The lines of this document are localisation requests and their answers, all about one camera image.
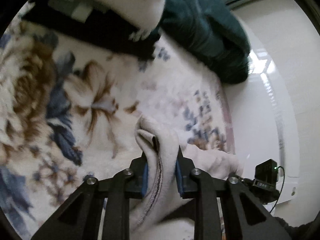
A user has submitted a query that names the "dark teal garment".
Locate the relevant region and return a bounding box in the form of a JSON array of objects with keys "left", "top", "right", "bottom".
[{"left": 159, "top": 0, "right": 251, "bottom": 84}]

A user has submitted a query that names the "floral fleece blanket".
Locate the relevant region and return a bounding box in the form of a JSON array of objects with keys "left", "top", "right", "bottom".
[{"left": 1, "top": 3, "right": 234, "bottom": 239}]

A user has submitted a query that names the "beige small garment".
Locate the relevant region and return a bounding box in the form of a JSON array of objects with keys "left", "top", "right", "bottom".
[{"left": 130, "top": 115, "right": 244, "bottom": 236}]

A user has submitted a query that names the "white and black folded garment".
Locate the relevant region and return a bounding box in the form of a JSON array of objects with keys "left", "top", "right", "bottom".
[{"left": 22, "top": 0, "right": 165, "bottom": 60}]

